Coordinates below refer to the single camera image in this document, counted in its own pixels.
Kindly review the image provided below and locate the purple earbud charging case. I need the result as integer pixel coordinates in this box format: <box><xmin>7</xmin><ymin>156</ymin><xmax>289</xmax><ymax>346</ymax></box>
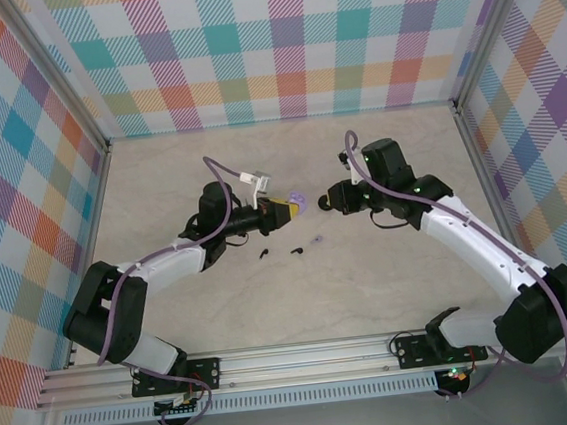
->
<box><xmin>288</xmin><ymin>188</ymin><xmax>311</xmax><ymax>218</ymax></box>

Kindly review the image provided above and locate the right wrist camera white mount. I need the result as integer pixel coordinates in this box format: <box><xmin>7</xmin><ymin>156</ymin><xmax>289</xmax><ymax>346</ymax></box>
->
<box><xmin>336</xmin><ymin>147</ymin><xmax>368</xmax><ymax>188</ymax></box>

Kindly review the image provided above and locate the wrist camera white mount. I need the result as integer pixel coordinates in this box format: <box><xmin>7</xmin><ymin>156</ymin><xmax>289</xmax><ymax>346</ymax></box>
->
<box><xmin>238</xmin><ymin>168</ymin><xmax>274</xmax><ymax>200</ymax></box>
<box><xmin>336</xmin><ymin>147</ymin><xmax>368</xmax><ymax>188</ymax></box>

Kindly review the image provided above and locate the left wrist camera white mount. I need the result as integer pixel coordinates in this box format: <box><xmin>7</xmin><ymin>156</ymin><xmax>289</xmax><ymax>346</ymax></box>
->
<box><xmin>238</xmin><ymin>168</ymin><xmax>274</xmax><ymax>200</ymax></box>

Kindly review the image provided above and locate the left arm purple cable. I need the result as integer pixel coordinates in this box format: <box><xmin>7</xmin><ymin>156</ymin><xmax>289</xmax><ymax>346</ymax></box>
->
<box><xmin>77</xmin><ymin>152</ymin><xmax>265</xmax><ymax>425</ymax></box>

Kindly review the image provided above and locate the aluminium table side rail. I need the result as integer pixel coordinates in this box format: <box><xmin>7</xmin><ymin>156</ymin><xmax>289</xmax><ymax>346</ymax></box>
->
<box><xmin>452</xmin><ymin>95</ymin><xmax>551</xmax><ymax>326</ymax></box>
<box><xmin>44</xmin><ymin>141</ymin><xmax>133</xmax><ymax>370</ymax></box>

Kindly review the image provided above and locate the aluminium mounting rail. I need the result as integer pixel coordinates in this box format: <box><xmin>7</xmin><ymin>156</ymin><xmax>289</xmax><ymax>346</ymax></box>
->
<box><xmin>31</xmin><ymin>314</ymin><xmax>567</xmax><ymax>412</ymax></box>

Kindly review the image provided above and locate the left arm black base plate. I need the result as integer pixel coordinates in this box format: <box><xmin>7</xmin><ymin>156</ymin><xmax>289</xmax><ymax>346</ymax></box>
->
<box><xmin>128</xmin><ymin>354</ymin><xmax>225</xmax><ymax>400</ymax></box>

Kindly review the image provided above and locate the aluminium frame post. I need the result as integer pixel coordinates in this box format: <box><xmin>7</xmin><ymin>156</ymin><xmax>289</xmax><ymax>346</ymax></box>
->
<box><xmin>442</xmin><ymin>0</ymin><xmax>543</xmax><ymax>115</ymax></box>
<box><xmin>0</xmin><ymin>0</ymin><xmax>112</xmax><ymax>167</ymax></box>

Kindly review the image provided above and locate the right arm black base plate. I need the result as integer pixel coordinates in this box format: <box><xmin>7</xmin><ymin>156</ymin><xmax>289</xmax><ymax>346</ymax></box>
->
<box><xmin>392</xmin><ymin>327</ymin><xmax>490</xmax><ymax>371</ymax></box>

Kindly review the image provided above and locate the slotted grey cable tray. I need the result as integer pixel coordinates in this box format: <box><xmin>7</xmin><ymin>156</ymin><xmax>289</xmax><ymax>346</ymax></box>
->
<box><xmin>56</xmin><ymin>373</ymin><xmax>446</xmax><ymax>425</ymax></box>

